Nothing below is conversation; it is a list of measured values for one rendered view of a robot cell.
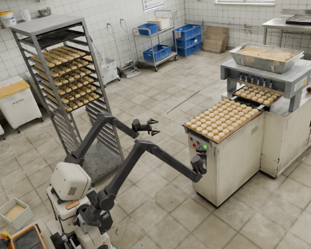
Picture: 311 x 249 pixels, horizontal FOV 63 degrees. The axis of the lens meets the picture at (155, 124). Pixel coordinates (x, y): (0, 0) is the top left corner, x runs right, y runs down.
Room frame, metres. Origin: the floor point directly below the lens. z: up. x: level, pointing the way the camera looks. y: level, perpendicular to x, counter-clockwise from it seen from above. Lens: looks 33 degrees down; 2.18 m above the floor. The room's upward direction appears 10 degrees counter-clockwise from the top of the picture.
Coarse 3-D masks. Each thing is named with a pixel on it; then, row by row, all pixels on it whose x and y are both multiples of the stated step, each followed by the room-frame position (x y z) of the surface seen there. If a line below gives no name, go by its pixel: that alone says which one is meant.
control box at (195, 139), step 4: (192, 136) 1.74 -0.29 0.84; (196, 136) 1.73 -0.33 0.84; (196, 140) 1.69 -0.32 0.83; (200, 140) 1.67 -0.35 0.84; (204, 140) 1.66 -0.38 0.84; (192, 144) 1.74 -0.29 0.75; (196, 144) 1.70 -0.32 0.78; (200, 144) 1.66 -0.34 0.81; (204, 144) 1.62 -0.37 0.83; (208, 144) 1.60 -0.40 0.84; (192, 148) 1.75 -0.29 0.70; (196, 148) 1.70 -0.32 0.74; (200, 148) 1.66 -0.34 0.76; (208, 148) 1.58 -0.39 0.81; (208, 152) 1.58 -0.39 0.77; (208, 156) 1.59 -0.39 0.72
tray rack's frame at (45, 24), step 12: (24, 24) 2.61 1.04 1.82; (36, 24) 2.49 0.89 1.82; (48, 24) 2.37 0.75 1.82; (60, 24) 2.29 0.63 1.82; (24, 60) 2.65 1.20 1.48; (36, 84) 2.64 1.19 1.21; (48, 108) 2.65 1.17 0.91; (72, 120) 2.79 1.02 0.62; (96, 144) 2.84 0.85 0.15; (96, 156) 2.59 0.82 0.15; (108, 156) 2.54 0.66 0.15; (84, 168) 2.39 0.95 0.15; (96, 168) 2.35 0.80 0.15; (108, 168) 2.31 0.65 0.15; (96, 180) 2.18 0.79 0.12
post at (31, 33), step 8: (32, 32) 2.15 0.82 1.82; (32, 40) 2.16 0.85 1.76; (40, 56) 2.14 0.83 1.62; (48, 72) 2.15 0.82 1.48; (48, 80) 2.16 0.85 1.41; (56, 88) 2.16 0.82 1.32; (56, 96) 2.14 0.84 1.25; (64, 112) 2.15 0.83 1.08; (72, 128) 2.15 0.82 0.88; (72, 136) 2.15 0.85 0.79; (88, 168) 2.16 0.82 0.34
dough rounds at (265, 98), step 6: (240, 90) 2.24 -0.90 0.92; (246, 90) 2.25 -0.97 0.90; (252, 90) 2.20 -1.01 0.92; (258, 90) 2.18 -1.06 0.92; (246, 96) 2.11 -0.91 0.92; (252, 96) 2.11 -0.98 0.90; (258, 96) 2.07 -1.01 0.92; (264, 96) 2.04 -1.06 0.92; (270, 96) 2.05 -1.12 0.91; (276, 96) 2.02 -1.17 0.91; (264, 102) 1.95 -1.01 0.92; (270, 102) 1.96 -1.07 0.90
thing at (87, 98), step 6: (48, 96) 2.64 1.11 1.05; (84, 96) 2.46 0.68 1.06; (90, 96) 2.43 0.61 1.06; (96, 96) 2.40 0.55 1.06; (54, 102) 2.49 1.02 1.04; (72, 102) 2.37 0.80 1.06; (78, 102) 2.34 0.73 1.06; (84, 102) 2.33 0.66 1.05; (66, 108) 2.27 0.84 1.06; (72, 108) 2.27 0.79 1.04
